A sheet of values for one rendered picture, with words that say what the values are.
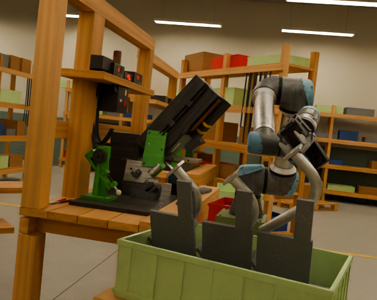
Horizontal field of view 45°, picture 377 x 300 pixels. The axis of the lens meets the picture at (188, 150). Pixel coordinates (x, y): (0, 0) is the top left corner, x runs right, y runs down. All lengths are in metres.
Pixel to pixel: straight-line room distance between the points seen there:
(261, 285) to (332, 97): 10.43
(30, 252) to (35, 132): 0.53
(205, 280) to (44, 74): 1.22
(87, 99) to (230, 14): 9.56
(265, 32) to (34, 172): 9.95
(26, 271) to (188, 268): 1.08
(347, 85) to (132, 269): 10.50
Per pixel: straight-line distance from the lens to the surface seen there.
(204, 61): 6.39
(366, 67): 11.73
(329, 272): 1.58
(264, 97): 1.75
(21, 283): 2.23
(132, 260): 1.36
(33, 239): 2.16
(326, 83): 11.54
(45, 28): 2.13
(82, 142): 2.43
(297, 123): 1.32
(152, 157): 2.54
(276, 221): 1.33
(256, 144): 1.52
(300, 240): 1.27
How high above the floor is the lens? 1.30
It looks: 3 degrees down
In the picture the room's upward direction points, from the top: 6 degrees clockwise
